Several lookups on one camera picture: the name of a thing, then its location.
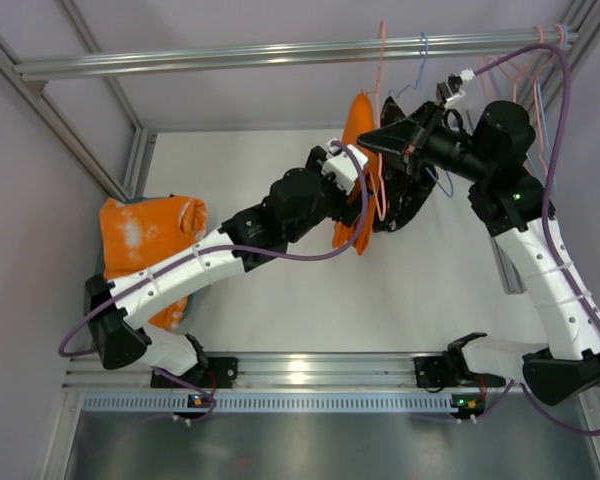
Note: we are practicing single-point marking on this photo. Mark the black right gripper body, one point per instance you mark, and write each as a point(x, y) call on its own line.
point(415, 145)

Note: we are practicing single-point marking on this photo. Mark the aluminium hanging rail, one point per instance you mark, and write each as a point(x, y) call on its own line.
point(104, 65)

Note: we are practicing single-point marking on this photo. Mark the aluminium front rail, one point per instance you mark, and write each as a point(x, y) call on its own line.
point(266, 371)

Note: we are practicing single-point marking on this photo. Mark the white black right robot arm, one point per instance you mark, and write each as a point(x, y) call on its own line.
point(511, 203)

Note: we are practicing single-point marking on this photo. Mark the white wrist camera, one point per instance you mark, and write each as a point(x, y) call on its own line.
point(452, 90)
point(345, 167)

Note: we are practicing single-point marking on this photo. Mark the grey slotted cable duct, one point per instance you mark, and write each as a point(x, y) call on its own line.
point(235, 402)

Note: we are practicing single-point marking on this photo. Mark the orange tie-dye garment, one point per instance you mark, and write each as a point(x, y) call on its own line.
point(145, 235)

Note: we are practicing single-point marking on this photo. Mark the plain orange trousers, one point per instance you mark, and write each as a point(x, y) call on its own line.
point(360, 120)

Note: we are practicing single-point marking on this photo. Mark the black white patterned trousers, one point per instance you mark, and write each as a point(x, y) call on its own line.
point(405, 194)

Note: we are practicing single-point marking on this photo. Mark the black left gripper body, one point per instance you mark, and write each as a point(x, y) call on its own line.
point(337, 201)

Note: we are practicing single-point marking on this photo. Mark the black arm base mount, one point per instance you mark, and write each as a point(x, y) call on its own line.
point(214, 372)

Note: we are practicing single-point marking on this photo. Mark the pink wire hanger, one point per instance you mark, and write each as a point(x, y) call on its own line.
point(380, 125)

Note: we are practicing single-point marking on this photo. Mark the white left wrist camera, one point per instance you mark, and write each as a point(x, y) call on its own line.
point(345, 167)

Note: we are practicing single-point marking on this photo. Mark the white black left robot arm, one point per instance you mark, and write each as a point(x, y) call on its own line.
point(120, 310)

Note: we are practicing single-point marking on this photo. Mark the pink hanger on rail end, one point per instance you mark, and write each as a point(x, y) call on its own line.
point(518, 74)

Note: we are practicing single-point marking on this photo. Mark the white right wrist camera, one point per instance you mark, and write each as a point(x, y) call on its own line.
point(452, 90)

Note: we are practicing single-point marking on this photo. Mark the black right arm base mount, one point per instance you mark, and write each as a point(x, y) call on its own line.
point(443, 370)

